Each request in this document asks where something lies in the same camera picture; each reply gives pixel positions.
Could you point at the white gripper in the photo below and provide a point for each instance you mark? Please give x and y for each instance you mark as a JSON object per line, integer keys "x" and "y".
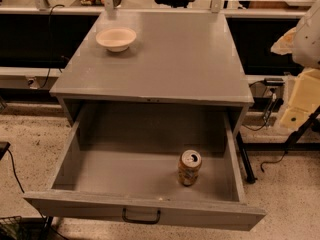
{"x": 308, "y": 40}

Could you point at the orange soda can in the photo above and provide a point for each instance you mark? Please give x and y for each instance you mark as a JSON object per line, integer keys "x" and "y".
{"x": 189, "y": 165}

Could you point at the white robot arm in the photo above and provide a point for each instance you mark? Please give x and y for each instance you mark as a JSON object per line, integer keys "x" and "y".
{"x": 303, "y": 43}

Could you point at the grey cabinet with counter top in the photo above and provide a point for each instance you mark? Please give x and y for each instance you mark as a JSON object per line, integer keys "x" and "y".
{"x": 179, "y": 56}

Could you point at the open grey top drawer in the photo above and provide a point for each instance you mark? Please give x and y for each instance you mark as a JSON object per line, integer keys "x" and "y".
{"x": 125, "y": 155}

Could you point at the black power adapter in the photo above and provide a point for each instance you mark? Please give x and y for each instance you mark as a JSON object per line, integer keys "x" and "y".
{"x": 273, "y": 82}

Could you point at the white bowl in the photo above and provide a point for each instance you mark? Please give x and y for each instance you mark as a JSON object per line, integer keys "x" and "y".
{"x": 116, "y": 39}

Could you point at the black drawer handle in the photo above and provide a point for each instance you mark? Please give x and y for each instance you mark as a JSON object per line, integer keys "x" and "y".
{"x": 135, "y": 217}

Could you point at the black wire basket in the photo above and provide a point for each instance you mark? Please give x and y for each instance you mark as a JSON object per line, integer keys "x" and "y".
{"x": 10, "y": 227}

